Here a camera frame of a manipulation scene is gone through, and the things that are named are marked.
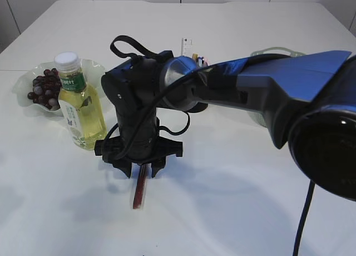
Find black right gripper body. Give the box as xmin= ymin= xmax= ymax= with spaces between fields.
xmin=94 ymin=136 xmax=183 ymax=167

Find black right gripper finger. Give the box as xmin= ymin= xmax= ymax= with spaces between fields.
xmin=112 ymin=160 xmax=132 ymax=178
xmin=151 ymin=157 xmax=166 ymax=178

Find red glitter pen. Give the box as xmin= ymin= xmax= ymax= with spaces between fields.
xmin=132 ymin=164 xmax=148 ymax=209

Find jasmine tea bottle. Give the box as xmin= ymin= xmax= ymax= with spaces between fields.
xmin=54 ymin=52 xmax=107 ymax=150

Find pink purple scissors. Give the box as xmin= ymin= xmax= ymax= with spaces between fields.
xmin=202 ymin=57 xmax=209 ymax=67

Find purple grape bunch with leaf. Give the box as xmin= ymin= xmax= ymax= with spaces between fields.
xmin=27 ymin=68 xmax=62 ymax=110

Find clear plastic ruler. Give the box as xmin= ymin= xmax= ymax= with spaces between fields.
xmin=181 ymin=38 xmax=193 ymax=58

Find blue scissors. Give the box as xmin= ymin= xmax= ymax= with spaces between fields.
xmin=197 ymin=57 xmax=204 ymax=67

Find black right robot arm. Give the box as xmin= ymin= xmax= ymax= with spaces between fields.
xmin=94 ymin=51 xmax=355 ymax=200

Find black mesh pen holder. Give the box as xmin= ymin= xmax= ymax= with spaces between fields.
xmin=187 ymin=102 xmax=208 ymax=114

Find green plastic woven basket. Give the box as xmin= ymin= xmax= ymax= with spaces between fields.
xmin=247 ymin=47 xmax=305 ymax=128

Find green wavy glass plate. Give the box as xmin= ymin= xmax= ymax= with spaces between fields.
xmin=12 ymin=59 xmax=111 ymax=117

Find black cable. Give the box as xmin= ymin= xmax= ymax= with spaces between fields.
xmin=105 ymin=35 xmax=204 ymax=160

